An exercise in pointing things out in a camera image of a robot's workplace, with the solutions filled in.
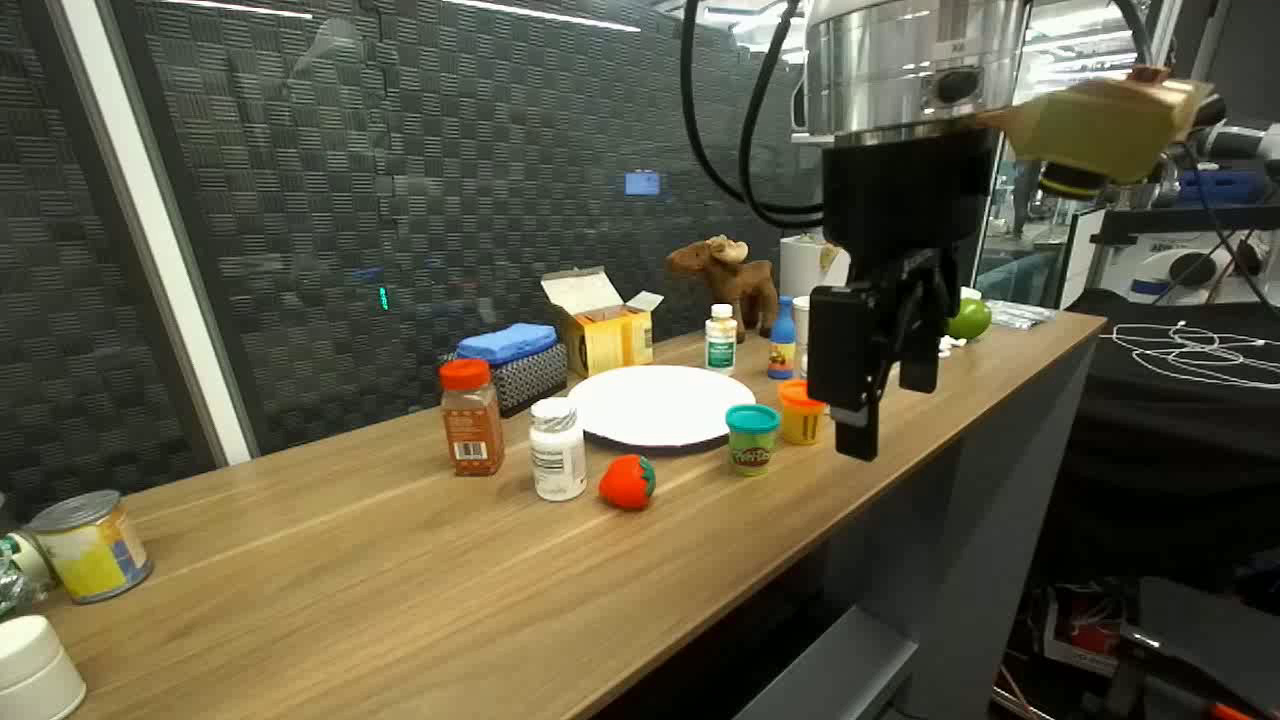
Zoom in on white bottle green label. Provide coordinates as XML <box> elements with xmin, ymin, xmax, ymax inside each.
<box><xmin>700</xmin><ymin>301</ymin><xmax>741</xmax><ymax>376</ymax></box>

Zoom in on small white green object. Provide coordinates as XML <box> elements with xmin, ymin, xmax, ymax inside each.
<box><xmin>0</xmin><ymin>525</ymin><xmax>56</xmax><ymax>624</ymax></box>

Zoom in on green fruit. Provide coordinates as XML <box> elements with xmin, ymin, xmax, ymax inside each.
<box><xmin>949</xmin><ymin>293</ymin><xmax>995</xmax><ymax>343</ymax></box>

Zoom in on black camera on stand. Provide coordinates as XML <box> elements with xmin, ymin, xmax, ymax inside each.
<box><xmin>1190</xmin><ymin>115</ymin><xmax>1280</xmax><ymax>170</ymax></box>

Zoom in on yellowish wrist camera box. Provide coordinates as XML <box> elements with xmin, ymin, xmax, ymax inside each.
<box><xmin>979</xmin><ymin>71</ymin><xmax>1216</xmax><ymax>190</ymax></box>

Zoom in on brown moose plush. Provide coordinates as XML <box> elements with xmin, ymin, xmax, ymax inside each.
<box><xmin>665</xmin><ymin>231</ymin><xmax>785</xmax><ymax>336</ymax></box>

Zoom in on yellow tub orange lid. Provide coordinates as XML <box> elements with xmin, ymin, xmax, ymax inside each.
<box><xmin>776</xmin><ymin>376</ymin><xmax>831</xmax><ymax>452</ymax></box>

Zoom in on white lab machine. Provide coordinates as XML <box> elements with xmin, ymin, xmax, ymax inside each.
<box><xmin>1056</xmin><ymin>194</ymin><xmax>1280</xmax><ymax>312</ymax></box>

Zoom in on white paper sheet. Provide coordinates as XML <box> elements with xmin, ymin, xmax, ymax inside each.
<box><xmin>990</xmin><ymin>296</ymin><xmax>1062</xmax><ymax>332</ymax></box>

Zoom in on tin can yellow label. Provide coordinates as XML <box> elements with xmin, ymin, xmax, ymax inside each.
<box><xmin>24</xmin><ymin>485</ymin><xmax>156</xmax><ymax>608</ymax></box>

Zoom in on white round jar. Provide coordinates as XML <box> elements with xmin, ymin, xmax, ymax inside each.
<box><xmin>0</xmin><ymin>610</ymin><xmax>91</xmax><ymax>720</ymax></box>

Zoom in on blue glue bottle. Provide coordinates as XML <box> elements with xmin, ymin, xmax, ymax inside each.
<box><xmin>765</xmin><ymin>293</ymin><xmax>803</xmax><ymax>384</ymax></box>

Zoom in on grey bin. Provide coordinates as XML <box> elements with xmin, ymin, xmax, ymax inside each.
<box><xmin>731</xmin><ymin>603</ymin><xmax>922</xmax><ymax>720</ymax></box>

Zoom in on large white pill bottle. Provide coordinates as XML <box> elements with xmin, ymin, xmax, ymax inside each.
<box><xmin>523</xmin><ymin>394</ymin><xmax>592</xmax><ymax>509</ymax></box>

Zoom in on white wall post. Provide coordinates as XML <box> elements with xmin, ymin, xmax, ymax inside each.
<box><xmin>43</xmin><ymin>0</ymin><xmax>254</xmax><ymax>471</ymax></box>

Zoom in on white rope bundle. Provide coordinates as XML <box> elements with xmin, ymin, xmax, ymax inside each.
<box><xmin>1103</xmin><ymin>314</ymin><xmax>1280</xmax><ymax>394</ymax></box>

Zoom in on open yellow cardboard box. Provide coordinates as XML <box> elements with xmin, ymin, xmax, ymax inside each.
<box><xmin>536</xmin><ymin>263</ymin><xmax>668</xmax><ymax>380</ymax></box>

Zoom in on black covered desk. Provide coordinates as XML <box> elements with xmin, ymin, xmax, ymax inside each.
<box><xmin>1052</xmin><ymin>289</ymin><xmax>1280</xmax><ymax>591</ymax></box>

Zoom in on blue sponge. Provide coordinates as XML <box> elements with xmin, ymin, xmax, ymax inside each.
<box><xmin>452</xmin><ymin>319</ymin><xmax>565</xmax><ymax>370</ymax></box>

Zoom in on orange cap spice jar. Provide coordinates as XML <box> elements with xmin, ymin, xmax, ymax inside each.
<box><xmin>436</xmin><ymin>354</ymin><xmax>509</xmax><ymax>479</ymax></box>

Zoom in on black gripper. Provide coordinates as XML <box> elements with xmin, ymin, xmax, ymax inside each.
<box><xmin>803</xmin><ymin>125</ymin><xmax>998</xmax><ymax>462</ymax></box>

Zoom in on white paper plate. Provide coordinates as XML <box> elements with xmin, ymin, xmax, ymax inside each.
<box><xmin>565</xmin><ymin>358</ymin><xmax>760</xmax><ymax>452</ymax></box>

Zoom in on yellow tub teal lid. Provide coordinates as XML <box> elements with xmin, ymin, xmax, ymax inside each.
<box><xmin>722</xmin><ymin>398</ymin><xmax>787</xmax><ymax>471</ymax></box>

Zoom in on red strawberry plush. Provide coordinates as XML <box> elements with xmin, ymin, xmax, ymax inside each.
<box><xmin>596</xmin><ymin>452</ymin><xmax>665</xmax><ymax>515</ymax></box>

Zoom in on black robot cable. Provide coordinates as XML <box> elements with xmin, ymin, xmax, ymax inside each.
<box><xmin>676</xmin><ymin>0</ymin><xmax>831</xmax><ymax>214</ymax></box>
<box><xmin>734</xmin><ymin>0</ymin><xmax>831</xmax><ymax>231</ymax></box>

